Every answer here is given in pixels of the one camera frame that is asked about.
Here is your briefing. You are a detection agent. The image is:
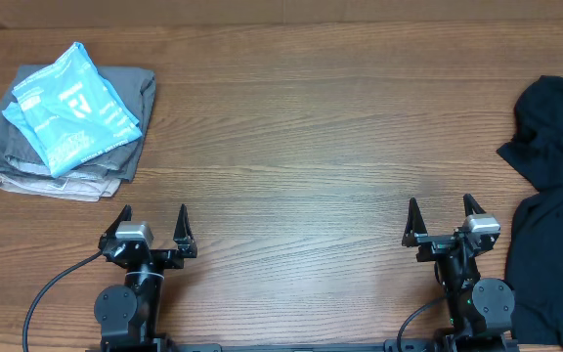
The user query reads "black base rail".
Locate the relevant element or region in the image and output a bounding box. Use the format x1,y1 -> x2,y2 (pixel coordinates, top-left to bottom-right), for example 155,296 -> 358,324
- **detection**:
85,337 -> 520,352

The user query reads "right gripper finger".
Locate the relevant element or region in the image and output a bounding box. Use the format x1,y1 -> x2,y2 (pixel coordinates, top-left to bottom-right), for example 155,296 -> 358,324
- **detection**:
404,198 -> 428,237
463,194 -> 485,216

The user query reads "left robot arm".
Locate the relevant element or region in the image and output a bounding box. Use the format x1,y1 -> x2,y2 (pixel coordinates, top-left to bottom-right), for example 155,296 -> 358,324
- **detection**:
94,205 -> 197,352

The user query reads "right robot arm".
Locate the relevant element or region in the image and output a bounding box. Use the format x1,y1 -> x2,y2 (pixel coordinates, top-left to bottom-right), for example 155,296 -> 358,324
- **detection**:
396,194 -> 518,352

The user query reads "black clothes pile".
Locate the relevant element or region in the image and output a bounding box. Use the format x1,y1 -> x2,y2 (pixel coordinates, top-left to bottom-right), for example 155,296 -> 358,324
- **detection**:
506,190 -> 563,348

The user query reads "grey folded garment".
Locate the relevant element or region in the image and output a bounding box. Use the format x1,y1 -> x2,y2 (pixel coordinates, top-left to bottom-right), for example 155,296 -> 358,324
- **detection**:
0,66 -> 156,182

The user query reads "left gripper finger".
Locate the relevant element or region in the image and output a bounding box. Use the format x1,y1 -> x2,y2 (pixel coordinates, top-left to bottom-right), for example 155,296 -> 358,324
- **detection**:
173,204 -> 195,243
105,204 -> 132,238

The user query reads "beige folded garment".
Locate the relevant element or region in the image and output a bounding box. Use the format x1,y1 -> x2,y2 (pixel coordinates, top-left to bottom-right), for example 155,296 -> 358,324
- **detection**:
0,173 -> 121,202

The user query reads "light blue folded shirt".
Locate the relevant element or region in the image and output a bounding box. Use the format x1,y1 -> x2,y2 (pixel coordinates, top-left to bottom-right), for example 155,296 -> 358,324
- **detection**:
2,42 -> 142,178

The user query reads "black t-shirt with label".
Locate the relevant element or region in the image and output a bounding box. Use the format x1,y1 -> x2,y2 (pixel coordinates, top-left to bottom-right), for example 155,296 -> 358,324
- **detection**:
498,75 -> 563,192

